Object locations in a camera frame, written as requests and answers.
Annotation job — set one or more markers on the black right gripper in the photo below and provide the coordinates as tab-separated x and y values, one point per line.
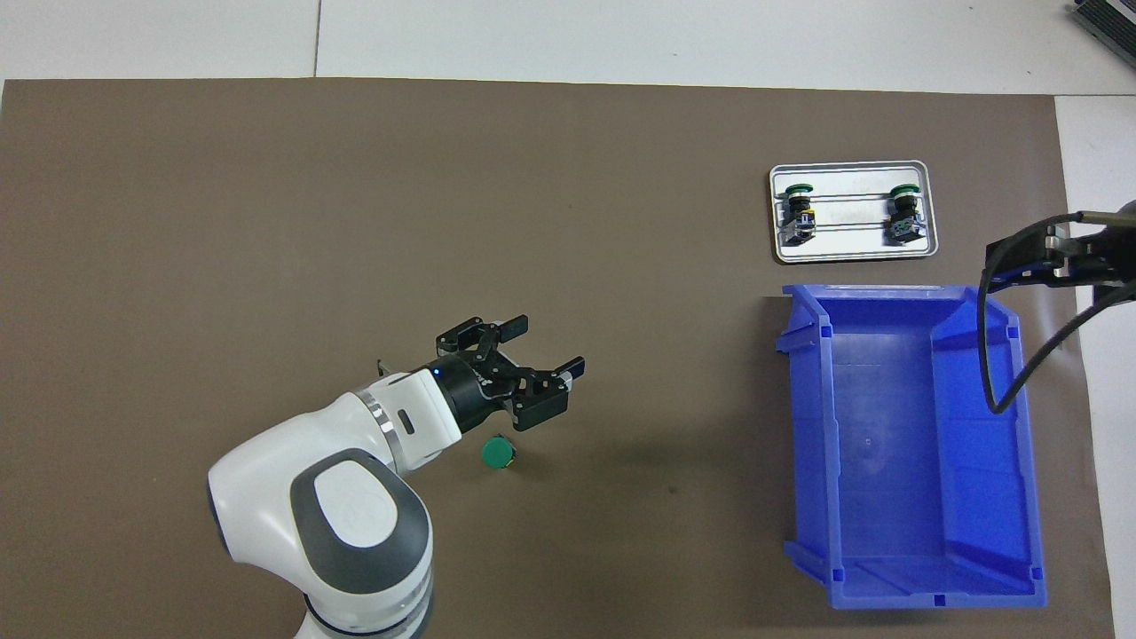
1123	257

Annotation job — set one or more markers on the grey striped device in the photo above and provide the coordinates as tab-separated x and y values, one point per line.
1109	22

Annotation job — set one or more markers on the brown table mat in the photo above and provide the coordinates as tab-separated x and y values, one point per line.
355	222

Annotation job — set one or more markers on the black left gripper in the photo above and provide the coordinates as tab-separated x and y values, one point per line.
475	390

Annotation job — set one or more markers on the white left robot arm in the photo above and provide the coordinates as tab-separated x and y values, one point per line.
355	506

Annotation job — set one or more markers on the blue plastic storage bin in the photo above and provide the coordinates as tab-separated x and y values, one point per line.
896	444

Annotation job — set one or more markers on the green push button switch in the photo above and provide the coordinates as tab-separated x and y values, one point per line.
497	453

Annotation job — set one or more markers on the green push button yellow mark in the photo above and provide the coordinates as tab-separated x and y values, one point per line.
799	217

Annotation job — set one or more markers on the grey metal tray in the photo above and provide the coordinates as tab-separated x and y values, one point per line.
852	244

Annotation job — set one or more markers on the green push button blue base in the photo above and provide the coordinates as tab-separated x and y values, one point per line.
905	217

